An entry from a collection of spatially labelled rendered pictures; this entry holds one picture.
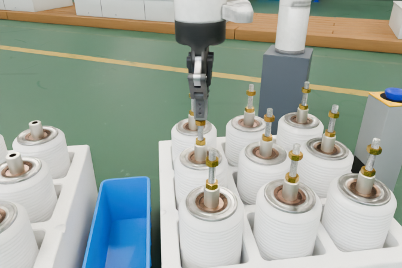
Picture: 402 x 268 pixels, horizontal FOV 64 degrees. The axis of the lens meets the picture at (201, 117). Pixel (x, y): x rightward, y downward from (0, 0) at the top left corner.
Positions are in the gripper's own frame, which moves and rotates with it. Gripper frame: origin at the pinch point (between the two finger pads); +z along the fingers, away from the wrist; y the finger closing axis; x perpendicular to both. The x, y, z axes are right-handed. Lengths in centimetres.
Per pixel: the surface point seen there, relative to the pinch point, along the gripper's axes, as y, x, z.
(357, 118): -71, 56, 35
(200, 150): 1.1, -0.1, 7.7
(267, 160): 0.3, 11.6, 9.7
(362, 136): -17.2, 34.4, 13.7
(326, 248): 12.0, 19.8, 17.3
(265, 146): -1.4, 11.2, 7.8
